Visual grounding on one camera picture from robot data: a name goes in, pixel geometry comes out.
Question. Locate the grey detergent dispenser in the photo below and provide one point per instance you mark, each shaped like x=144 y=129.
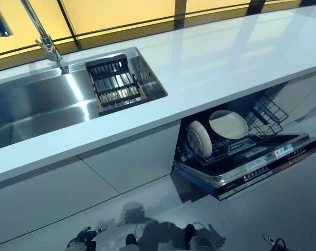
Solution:
x=241 y=146

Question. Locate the yellow window with dark frame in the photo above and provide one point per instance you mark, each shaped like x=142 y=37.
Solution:
x=121 y=18

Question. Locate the white glossy cabinet door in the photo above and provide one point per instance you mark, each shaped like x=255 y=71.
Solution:
x=304 y=94
x=134 y=159
x=50 y=198

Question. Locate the black sink drain rack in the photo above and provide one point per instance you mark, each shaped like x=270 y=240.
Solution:
x=116 y=86

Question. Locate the robot right leg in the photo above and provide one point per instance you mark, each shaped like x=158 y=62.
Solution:
x=197 y=243

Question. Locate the cream ceramic plate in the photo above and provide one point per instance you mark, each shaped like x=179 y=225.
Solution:
x=200 y=139
x=228 y=125

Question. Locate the robot leg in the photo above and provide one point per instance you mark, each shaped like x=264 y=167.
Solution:
x=133 y=243
x=197 y=243

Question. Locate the chrome pull-down kitchen faucet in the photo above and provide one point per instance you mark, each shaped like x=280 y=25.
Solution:
x=46 y=44

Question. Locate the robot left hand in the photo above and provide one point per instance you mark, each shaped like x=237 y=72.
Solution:
x=84 y=239

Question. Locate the stainless steel sink basin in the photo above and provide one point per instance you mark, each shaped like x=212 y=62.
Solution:
x=37 y=104

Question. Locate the robot left leg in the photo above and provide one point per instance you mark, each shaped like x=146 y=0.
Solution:
x=133 y=243

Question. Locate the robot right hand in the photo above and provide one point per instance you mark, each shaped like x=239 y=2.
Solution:
x=277 y=244

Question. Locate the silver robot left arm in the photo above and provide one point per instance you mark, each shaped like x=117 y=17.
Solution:
x=79 y=249

